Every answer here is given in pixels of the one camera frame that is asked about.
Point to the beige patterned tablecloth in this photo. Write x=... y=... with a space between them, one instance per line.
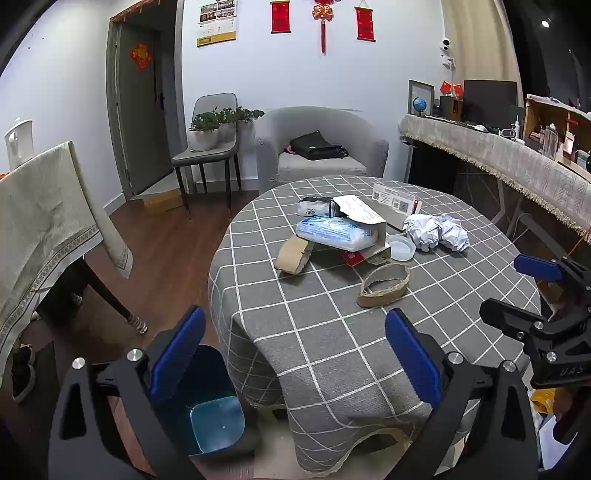
x=41 y=221

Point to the beige curtain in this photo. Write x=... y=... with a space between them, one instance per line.
x=480 y=41

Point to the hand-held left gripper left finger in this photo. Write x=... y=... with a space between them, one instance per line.
x=180 y=355

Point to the potted plant in white pot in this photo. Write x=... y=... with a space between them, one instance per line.
x=203 y=136
x=247 y=115
x=226 y=127

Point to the clear plastic wipes packet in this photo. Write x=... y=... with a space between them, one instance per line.
x=332 y=233

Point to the dark shoe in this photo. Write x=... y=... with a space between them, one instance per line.
x=23 y=385
x=22 y=356

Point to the white kettle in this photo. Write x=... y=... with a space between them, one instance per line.
x=21 y=143

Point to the crumpled white paper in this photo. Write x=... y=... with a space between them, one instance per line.
x=422 y=230
x=455 y=233

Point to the black bag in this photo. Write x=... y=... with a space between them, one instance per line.
x=316 y=145

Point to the red wall scroll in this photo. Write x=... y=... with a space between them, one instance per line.
x=280 y=17
x=364 y=24

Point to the red knot ornament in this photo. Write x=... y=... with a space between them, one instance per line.
x=322 y=13

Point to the clear acrylic sign stand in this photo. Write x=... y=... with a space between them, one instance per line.
x=392 y=196

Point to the white cardboard box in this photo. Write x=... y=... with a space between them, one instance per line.
x=358 y=210

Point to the folded brown cardboard piece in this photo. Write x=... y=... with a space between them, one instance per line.
x=293 y=256

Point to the small blue globe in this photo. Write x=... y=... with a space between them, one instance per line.
x=419 y=105

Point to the beige fringed counter cloth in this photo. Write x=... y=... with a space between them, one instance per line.
x=498 y=154

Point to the open cardboard box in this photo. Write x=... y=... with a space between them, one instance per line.
x=535 y=120

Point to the framed picture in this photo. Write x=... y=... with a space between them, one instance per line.
x=418 y=90

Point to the wall calendar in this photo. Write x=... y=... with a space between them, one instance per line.
x=217 y=23

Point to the white plastic lid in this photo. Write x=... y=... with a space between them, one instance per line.
x=399 y=248

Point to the small red flags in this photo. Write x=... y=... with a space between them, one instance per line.
x=450 y=87

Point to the red door decoration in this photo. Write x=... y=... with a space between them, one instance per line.
x=141 y=56

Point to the dark blue trash bin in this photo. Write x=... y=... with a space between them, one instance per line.
x=217 y=415

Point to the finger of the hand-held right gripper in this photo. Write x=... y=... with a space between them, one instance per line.
x=538 y=267
x=508 y=318

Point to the black monitor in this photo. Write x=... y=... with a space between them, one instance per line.
x=489 y=99

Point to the grey armchair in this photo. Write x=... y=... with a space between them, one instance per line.
x=314 y=170

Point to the dark wooden table leg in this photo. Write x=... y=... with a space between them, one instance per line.
x=115 y=300

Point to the black and white packet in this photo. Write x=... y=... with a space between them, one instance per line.
x=314 y=207

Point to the grey checked tablecloth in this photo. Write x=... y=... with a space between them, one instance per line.
x=323 y=332

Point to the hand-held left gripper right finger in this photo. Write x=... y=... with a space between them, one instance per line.
x=411 y=360

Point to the flat cardboard box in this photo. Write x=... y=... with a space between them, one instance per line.
x=161 y=201

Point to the grey dining chair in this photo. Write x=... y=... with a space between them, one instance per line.
x=203 y=154

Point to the white security camera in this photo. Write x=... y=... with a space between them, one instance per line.
x=446 y=48

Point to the red card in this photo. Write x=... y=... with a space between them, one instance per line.
x=354 y=258

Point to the grey door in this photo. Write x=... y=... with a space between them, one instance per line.
x=138 y=120

